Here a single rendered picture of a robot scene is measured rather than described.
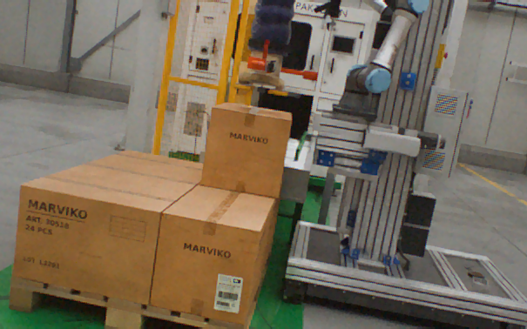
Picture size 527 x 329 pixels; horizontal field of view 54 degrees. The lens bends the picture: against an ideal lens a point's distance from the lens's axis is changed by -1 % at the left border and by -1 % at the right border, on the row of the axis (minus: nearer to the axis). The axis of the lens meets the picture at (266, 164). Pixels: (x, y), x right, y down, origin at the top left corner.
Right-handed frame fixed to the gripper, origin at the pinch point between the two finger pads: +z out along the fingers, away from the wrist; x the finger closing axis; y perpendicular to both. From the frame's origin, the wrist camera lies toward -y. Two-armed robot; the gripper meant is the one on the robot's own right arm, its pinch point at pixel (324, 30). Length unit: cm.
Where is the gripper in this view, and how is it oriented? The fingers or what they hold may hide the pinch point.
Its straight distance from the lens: 349.0
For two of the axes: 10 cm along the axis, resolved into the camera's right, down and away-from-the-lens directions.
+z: -1.7, 9.7, 1.6
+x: 3.6, -0.9, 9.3
